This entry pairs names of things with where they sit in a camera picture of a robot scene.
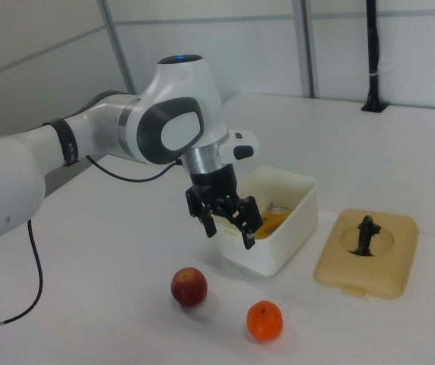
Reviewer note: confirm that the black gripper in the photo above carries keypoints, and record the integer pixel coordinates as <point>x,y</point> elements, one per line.
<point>213,182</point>

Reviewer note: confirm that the red apple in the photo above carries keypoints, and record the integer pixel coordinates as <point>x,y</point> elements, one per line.
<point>189,287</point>

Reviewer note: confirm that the orange fruit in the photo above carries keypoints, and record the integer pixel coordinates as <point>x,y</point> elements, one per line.
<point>265,320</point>

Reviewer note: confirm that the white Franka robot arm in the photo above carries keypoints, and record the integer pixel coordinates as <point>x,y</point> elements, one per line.
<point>179,99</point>

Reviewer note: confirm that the white plastic container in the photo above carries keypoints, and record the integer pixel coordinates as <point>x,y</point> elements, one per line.
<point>278,247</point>

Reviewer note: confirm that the yellow C-clamp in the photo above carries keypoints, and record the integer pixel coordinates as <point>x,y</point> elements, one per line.
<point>274,222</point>

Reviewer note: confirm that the tan plastic lid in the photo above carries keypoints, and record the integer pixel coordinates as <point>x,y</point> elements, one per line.
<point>392,266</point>

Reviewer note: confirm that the black pole with base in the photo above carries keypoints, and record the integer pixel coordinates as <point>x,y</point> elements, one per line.
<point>372,57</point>

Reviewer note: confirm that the grey partition post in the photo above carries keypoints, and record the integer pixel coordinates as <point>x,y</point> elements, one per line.
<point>308,45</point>
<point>120,49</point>

